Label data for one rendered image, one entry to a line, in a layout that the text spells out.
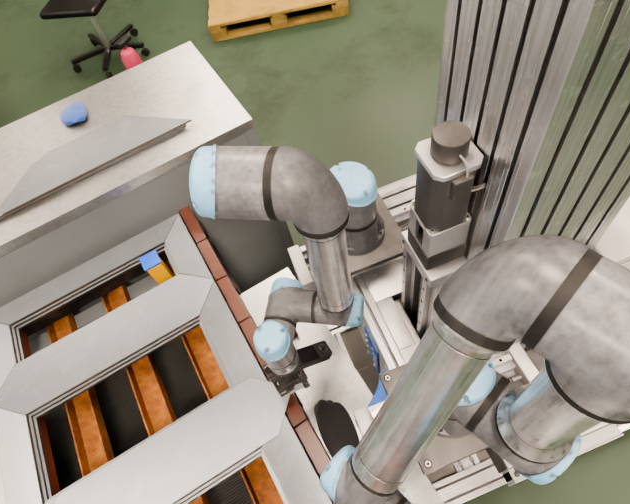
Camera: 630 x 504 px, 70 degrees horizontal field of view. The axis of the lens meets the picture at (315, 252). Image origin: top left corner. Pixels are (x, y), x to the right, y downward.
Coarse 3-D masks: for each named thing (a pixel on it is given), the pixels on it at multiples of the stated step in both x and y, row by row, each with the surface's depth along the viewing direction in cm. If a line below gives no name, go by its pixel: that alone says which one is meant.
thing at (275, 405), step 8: (256, 384) 126; (264, 384) 126; (272, 384) 125; (264, 392) 124; (272, 392) 124; (264, 400) 123; (272, 400) 123; (280, 400) 123; (272, 408) 122; (280, 408) 121; (272, 416) 121; (280, 416) 120; (280, 424) 119
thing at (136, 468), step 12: (144, 444) 122; (132, 456) 120; (144, 456) 120; (120, 468) 119; (132, 468) 119; (144, 468) 118; (132, 480) 117; (144, 480) 117; (156, 480) 116; (132, 492) 116; (144, 492) 115; (156, 492) 115
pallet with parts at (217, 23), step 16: (224, 0) 378; (240, 0) 374; (256, 0) 370; (272, 0) 367; (288, 0) 363; (304, 0) 360; (320, 0) 357; (336, 0) 355; (224, 16) 364; (240, 16) 361; (256, 16) 358; (272, 16) 359; (304, 16) 369; (320, 16) 366; (336, 16) 365; (224, 32) 366; (240, 32) 370; (256, 32) 369
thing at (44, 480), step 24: (96, 288) 155; (48, 312) 152; (168, 336) 139; (120, 360) 136; (216, 360) 134; (96, 384) 136; (48, 408) 133; (120, 456) 122; (264, 456) 117; (48, 480) 122; (216, 480) 116
